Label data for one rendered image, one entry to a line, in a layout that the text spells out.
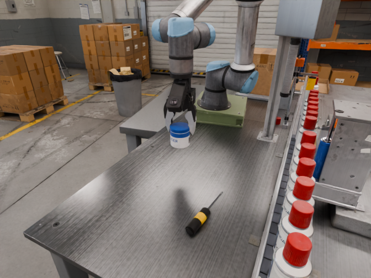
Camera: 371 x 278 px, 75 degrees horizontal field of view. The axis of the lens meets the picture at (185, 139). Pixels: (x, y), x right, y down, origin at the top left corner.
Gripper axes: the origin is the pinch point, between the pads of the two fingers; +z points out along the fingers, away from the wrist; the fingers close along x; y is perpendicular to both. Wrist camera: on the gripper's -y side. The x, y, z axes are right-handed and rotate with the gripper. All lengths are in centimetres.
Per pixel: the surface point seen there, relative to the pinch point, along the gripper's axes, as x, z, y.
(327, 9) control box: -42, -37, 24
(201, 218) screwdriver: -13.4, 13.9, -23.3
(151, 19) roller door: 215, -18, 473
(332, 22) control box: -44, -33, 27
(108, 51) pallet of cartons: 235, 28, 322
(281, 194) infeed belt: -34.8, 11.7, -9.4
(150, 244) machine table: -2.2, 16.5, -33.2
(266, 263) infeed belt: -30.5, 11.6, -34.1
